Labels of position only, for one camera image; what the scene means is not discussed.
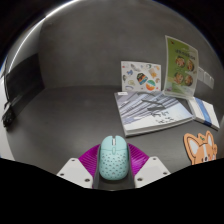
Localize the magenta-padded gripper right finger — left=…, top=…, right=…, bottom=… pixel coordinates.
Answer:
left=126, top=143, right=172, bottom=189

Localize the orange corgi-shaped mouse pad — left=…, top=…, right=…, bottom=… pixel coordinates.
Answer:
left=183, top=130, right=218, bottom=166

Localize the white sticker sheet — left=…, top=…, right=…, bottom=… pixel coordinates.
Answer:
left=120, top=60, right=162, bottom=93

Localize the mint green computer mouse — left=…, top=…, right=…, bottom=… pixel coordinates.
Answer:
left=98, top=134, right=131, bottom=181

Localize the green food poster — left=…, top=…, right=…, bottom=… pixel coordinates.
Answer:
left=162, top=35, right=200, bottom=100

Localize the white wall socket plate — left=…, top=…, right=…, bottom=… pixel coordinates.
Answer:
left=196, top=66, right=215, bottom=90

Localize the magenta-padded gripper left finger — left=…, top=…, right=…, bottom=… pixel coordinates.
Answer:
left=56, top=143, right=102, bottom=190

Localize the white and blue book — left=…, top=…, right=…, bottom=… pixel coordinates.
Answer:
left=186, top=96, right=221, bottom=131

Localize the large grey-covered book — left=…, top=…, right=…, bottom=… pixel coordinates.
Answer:
left=113, top=90, right=195, bottom=138

